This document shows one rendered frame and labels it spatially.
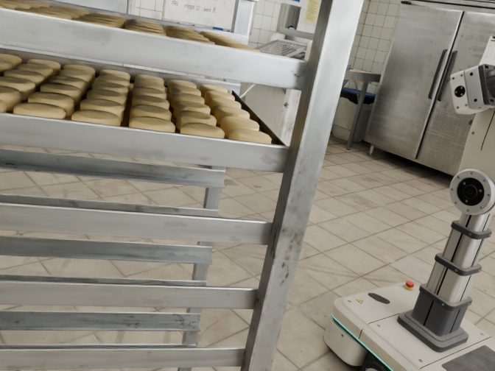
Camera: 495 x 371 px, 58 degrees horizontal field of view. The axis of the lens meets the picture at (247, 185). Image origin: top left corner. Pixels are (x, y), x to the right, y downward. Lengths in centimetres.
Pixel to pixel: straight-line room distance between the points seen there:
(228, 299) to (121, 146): 22
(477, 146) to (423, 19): 372
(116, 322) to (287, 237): 67
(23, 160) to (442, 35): 465
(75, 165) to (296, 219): 54
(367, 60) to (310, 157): 619
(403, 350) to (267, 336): 129
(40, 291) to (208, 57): 31
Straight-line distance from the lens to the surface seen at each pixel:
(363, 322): 190
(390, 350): 183
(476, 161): 167
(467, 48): 506
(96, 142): 46
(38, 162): 93
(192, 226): 49
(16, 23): 45
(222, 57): 44
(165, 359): 60
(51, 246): 100
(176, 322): 110
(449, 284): 183
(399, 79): 532
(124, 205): 94
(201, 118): 56
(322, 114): 45
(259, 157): 47
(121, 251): 99
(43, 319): 110
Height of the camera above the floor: 127
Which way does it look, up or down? 20 degrees down
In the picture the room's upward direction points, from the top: 11 degrees clockwise
